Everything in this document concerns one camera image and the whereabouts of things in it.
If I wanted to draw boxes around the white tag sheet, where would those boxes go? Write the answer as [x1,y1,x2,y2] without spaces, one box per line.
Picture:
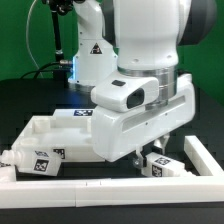
[53,109,94,117]

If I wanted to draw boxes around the grey cable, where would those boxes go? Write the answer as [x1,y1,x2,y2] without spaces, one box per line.
[25,0,44,78]

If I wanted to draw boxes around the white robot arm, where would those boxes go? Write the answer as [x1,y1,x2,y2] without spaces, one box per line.
[71,0,217,162]

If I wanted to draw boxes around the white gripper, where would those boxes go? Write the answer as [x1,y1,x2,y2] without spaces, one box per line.
[91,73,195,168]

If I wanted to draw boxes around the black cables at base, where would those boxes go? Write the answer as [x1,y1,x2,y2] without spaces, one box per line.
[20,59,74,80]

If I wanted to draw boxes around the white U-shaped fence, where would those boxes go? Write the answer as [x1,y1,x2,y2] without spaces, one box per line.
[0,136,224,209]

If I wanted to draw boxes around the white square tabletop part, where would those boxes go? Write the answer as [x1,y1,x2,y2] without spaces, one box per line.
[12,116,104,162]

